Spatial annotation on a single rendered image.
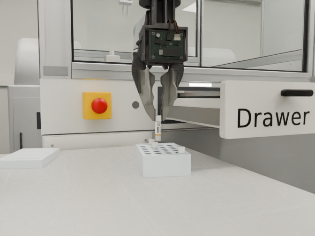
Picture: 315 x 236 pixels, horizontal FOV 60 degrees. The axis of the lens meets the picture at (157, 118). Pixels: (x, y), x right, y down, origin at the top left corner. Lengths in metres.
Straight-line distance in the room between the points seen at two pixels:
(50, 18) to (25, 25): 3.35
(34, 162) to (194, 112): 0.36
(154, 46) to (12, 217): 0.29
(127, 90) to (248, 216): 0.54
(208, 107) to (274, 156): 0.54
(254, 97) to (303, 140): 0.65
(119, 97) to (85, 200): 0.45
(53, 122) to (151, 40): 0.42
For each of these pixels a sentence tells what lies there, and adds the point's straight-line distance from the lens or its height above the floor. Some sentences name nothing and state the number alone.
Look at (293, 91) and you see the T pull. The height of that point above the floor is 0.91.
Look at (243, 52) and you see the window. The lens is 1.01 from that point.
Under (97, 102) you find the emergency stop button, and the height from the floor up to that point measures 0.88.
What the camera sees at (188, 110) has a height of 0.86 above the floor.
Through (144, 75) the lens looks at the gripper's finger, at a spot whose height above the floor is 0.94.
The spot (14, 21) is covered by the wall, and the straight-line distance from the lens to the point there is 4.16.
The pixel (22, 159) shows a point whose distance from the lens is 0.59.
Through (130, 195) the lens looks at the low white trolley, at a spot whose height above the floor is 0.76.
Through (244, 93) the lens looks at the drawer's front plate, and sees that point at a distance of 0.55.
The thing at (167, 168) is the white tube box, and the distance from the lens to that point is 0.48.
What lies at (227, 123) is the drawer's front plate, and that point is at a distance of 0.53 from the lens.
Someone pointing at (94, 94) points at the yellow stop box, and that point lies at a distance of 0.72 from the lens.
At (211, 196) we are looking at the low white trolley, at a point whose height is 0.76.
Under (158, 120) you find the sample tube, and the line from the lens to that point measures 0.49.
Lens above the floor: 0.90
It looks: 4 degrees down
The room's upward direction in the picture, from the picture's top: straight up
